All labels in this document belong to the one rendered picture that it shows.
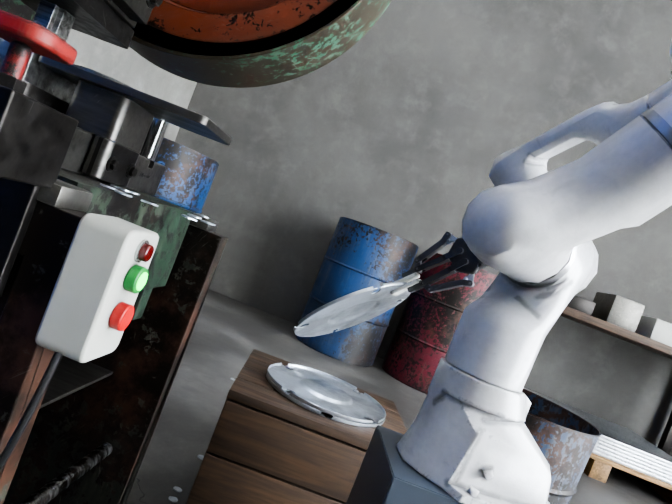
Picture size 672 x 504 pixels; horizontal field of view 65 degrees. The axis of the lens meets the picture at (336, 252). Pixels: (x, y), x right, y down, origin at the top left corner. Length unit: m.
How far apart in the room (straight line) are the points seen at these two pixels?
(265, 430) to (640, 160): 0.78
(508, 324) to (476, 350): 0.05
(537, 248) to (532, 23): 3.98
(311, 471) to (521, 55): 3.83
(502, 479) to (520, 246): 0.30
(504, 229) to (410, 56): 3.74
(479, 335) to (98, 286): 0.46
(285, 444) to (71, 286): 0.65
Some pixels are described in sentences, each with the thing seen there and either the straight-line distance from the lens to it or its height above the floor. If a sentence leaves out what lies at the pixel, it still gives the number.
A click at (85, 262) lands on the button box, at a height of 0.58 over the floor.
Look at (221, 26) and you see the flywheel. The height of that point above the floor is 1.02.
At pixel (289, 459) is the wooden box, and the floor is 0.26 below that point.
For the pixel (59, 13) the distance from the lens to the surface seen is 0.93.
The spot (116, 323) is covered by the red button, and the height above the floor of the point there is 0.54.
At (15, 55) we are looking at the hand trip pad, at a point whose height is 0.73.
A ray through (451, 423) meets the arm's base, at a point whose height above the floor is 0.52.
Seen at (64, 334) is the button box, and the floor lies 0.51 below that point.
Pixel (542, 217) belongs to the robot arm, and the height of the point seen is 0.80.
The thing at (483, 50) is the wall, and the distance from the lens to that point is 4.44.
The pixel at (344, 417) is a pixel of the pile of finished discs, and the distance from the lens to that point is 1.12.
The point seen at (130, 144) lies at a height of 0.71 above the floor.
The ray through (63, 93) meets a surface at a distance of 0.92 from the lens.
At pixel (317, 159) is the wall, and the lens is 4.13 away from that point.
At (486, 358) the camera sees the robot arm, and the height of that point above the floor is 0.62.
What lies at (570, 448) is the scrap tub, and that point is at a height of 0.43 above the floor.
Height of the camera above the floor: 0.68
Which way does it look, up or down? 1 degrees down
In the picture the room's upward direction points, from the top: 21 degrees clockwise
